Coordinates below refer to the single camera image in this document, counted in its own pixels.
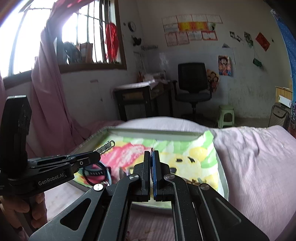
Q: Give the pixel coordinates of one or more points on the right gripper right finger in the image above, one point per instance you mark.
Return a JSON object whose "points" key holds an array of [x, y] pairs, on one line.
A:
{"points": [[161, 187]]}

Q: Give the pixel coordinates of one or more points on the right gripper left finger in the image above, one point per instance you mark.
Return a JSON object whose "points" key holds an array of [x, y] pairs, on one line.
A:
{"points": [[144, 171]]}

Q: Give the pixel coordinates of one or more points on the white plastic chain clip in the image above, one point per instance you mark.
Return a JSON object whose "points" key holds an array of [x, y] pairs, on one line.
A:
{"points": [[105, 147]]}

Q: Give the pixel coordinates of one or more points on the person's left hand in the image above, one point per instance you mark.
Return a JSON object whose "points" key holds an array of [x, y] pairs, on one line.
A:
{"points": [[10, 205]]}

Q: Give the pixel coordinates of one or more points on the colourful cartoon cloth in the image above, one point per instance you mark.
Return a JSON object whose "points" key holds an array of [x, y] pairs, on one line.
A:
{"points": [[191, 156]]}

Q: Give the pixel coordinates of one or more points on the pink curtain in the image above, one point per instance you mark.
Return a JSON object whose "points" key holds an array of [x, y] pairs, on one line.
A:
{"points": [[57, 132]]}

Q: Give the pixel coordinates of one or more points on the dark wooden desk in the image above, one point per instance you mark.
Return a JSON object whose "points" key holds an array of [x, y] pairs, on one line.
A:
{"points": [[156, 97]]}

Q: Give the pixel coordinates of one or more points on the black office chair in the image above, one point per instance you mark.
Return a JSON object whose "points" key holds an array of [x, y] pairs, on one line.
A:
{"points": [[192, 85]]}

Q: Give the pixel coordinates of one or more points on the green plastic stool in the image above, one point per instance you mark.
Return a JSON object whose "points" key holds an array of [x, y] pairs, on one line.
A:
{"points": [[226, 116]]}

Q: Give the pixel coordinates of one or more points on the pink bed sheet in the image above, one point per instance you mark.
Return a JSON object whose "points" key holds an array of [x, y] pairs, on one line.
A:
{"points": [[259, 164]]}

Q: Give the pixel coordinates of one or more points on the anime poster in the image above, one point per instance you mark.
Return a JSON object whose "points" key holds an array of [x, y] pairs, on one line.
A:
{"points": [[224, 65]]}

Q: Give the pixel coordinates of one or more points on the red hanging decoration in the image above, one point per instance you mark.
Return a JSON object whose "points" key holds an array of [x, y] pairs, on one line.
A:
{"points": [[112, 42]]}

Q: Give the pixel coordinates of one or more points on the green hanging pouch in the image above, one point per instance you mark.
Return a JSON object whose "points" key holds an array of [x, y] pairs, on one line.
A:
{"points": [[257, 63]]}

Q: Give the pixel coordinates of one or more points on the brown window frame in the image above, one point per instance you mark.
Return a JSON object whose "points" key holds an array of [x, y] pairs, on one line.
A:
{"points": [[80, 45]]}

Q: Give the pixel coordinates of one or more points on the wall certificates cluster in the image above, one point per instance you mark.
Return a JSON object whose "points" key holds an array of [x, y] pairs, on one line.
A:
{"points": [[184, 29]]}

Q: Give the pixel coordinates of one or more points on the red paper on wall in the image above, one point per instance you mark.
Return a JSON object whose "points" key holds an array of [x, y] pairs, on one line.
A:
{"points": [[264, 43]]}

